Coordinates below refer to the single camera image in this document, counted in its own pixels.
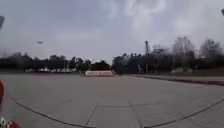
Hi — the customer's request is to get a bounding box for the grey paved square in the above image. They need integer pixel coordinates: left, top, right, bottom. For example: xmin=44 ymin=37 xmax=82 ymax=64
xmin=0 ymin=73 xmax=224 ymax=128

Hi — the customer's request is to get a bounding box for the tall pole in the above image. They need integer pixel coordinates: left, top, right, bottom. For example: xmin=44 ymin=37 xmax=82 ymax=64
xmin=144 ymin=40 xmax=150 ymax=74

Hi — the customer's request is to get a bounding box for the row of dark trees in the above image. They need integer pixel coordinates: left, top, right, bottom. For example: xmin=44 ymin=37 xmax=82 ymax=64
xmin=0 ymin=37 xmax=224 ymax=75

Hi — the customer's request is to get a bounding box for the row of parked vehicles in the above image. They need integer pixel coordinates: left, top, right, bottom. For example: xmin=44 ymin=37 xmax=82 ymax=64
xmin=35 ymin=67 xmax=78 ymax=74

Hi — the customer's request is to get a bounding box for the raised kerb strip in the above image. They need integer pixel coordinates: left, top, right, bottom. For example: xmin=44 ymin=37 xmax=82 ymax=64
xmin=133 ymin=73 xmax=224 ymax=87

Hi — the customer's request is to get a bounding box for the red and white object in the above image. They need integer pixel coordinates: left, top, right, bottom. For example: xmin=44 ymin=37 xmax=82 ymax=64
xmin=0 ymin=80 xmax=21 ymax=128

